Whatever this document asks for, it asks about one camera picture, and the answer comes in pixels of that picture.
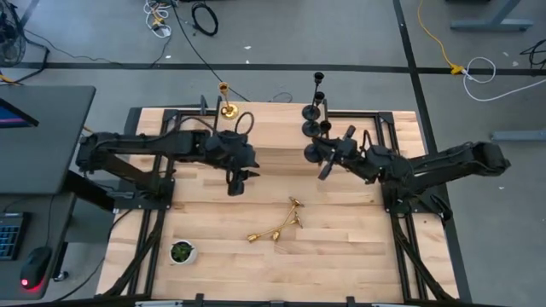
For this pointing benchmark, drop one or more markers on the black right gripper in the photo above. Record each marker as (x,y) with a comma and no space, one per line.
(347,151)

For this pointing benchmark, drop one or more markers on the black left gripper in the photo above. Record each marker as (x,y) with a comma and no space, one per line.
(230,149)

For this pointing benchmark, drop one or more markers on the black candlestick holder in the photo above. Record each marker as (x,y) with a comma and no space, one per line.
(311,113)
(311,129)
(312,154)

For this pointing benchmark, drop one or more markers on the gold candlestick holder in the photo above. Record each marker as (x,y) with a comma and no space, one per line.
(229,111)
(295,201)
(251,237)

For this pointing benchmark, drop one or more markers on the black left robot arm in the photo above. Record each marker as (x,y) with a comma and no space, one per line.
(128,147)

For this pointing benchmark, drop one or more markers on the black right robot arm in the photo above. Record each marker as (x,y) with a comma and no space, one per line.
(448,164)

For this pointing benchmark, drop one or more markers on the green plant white pot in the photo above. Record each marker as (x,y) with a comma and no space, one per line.
(182,252)

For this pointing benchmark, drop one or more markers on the grey table foot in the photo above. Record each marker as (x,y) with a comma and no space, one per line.
(518,135)
(490,24)

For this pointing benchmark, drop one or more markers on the grey desk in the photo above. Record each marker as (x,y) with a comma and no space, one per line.
(47,145)

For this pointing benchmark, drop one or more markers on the black computer mouse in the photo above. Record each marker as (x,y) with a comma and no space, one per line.
(36,266)

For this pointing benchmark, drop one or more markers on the computer monitor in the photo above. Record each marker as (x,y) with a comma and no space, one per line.
(13,117)

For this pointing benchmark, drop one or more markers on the black keyboard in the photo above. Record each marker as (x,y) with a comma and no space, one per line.
(8,236)

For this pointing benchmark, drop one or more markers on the black floor fan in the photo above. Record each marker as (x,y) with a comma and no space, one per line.
(8,38)

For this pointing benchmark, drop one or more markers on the wooden shelf black metal frame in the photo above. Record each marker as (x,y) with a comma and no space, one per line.
(277,136)

